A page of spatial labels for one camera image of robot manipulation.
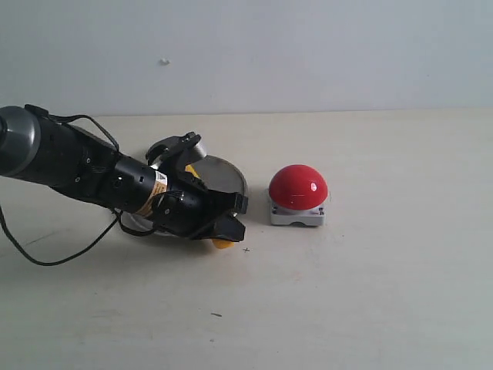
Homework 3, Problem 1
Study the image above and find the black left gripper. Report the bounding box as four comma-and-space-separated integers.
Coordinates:
111, 153, 248, 242

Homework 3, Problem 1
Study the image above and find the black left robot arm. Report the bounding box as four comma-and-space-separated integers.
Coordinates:
1, 105, 248, 242

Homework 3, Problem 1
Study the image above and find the red dome push button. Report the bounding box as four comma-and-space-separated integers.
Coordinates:
268, 164, 330, 227

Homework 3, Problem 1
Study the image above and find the round steel plate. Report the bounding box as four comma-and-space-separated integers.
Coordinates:
122, 155, 247, 232

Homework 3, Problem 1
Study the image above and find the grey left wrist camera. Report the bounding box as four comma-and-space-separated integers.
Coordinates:
144, 131, 209, 174

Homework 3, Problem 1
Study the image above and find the black cable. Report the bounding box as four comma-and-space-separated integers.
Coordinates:
0, 113, 128, 267

